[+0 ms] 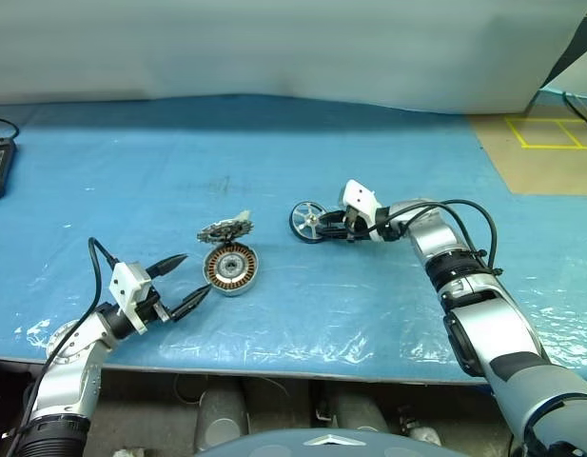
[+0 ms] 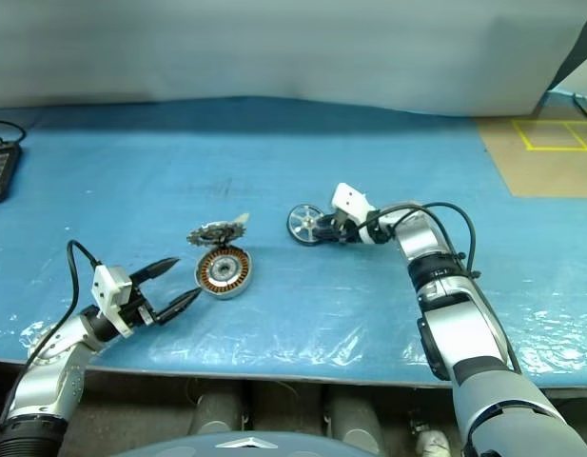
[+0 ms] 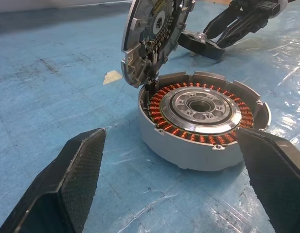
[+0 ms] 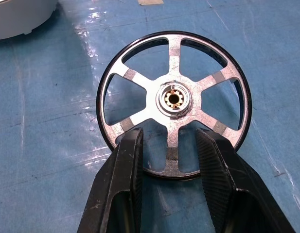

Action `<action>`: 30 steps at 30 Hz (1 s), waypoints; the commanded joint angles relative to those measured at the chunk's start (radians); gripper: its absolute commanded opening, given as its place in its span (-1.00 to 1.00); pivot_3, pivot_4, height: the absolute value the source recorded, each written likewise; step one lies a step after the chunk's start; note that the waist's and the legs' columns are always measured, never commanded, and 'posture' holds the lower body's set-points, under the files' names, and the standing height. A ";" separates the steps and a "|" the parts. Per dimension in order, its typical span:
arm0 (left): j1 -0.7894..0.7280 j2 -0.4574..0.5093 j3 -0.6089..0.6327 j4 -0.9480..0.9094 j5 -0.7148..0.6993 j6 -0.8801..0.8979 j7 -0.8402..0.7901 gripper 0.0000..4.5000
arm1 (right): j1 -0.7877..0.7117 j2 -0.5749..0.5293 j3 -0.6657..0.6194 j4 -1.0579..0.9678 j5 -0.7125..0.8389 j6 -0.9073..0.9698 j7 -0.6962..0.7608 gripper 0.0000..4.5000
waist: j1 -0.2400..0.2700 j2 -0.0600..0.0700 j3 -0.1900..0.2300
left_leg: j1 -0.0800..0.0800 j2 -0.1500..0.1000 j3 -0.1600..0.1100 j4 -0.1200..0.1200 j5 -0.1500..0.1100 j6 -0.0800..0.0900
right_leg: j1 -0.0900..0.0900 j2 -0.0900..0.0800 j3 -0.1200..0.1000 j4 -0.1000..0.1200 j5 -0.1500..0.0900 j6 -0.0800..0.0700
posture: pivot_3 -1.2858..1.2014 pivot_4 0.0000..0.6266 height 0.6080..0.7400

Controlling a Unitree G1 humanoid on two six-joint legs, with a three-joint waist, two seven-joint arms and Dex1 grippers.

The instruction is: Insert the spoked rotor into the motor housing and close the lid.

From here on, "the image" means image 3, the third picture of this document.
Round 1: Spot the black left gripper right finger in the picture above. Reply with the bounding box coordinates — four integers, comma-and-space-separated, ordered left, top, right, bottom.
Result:
236, 128, 300, 233

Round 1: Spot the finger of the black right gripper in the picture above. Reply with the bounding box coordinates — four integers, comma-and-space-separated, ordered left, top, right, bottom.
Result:
203, 6, 243, 41
216, 11, 270, 48

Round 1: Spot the silver motor lid with circuit board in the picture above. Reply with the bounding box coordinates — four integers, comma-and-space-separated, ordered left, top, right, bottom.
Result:
120, 0, 196, 88

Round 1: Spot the motor stator with copper windings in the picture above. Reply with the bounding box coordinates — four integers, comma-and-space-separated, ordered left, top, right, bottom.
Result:
138, 70, 272, 172

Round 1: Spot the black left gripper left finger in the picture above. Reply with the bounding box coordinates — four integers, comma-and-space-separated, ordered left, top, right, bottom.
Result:
0, 128, 107, 233

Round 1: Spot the small beige tape scrap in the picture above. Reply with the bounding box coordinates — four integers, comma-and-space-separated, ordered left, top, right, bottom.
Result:
103, 70, 123, 85

